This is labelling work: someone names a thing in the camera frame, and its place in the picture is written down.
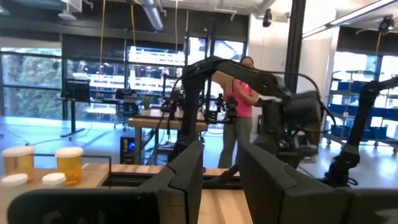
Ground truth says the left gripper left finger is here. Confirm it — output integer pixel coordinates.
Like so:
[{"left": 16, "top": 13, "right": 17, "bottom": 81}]
[{"left": 138, "top": 139, "right": 205, "bottom": 224}]

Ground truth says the rack with blue bins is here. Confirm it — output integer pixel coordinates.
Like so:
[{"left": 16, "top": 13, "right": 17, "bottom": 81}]
[{"left": 323, "top": 70, "right": 398, "bottom": 153}]

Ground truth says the black building column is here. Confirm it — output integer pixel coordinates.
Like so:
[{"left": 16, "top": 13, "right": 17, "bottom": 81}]
[{"left": 284, "top": 0, "right": 307, "bottom": 94}]

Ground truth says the black monitor on stand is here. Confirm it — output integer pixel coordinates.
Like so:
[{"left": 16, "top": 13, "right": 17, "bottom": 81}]
[{"left": 60, "top": 77, "right": 91, "bottom": 139}]

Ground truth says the person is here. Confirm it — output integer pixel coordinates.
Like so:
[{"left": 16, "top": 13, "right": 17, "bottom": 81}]
[{"left": 217, "top": 55, "right": 261, "bottom": 169}]

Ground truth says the large orange pill bottle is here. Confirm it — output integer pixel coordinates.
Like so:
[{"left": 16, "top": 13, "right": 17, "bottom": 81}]
[
  {"left": 55, "top": 146, "right": 84, "bottom": 187},
  {"left": 1, "top": 146, "right": 35, "bottom": 183}
]

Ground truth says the silver ceiling duct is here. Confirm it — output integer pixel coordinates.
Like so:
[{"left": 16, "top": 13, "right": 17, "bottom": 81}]
[{"left": 138, "top": 0, "right": 165, "bottom": 32}]

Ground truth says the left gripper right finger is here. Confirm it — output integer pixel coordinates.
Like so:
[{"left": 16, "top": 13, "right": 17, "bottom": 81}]
[{"left": 237, "top": 140, "right": 353, "bottom": 224}]

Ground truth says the black computer tower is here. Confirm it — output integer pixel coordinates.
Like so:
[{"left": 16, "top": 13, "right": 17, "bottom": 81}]
[{"left": 119, "top": 136, "right": 137, "bottom": 165}]

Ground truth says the tan clipboard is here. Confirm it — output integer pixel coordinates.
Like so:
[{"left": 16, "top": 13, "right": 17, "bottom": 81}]
[{"left": 211, "top": 70, "right": 236, "bottom": 93}]

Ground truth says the background wooden table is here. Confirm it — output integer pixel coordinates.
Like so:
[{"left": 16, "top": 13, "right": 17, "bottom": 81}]
[{"left": 127, "top": 107, "right": 209, "bottom": 166}]

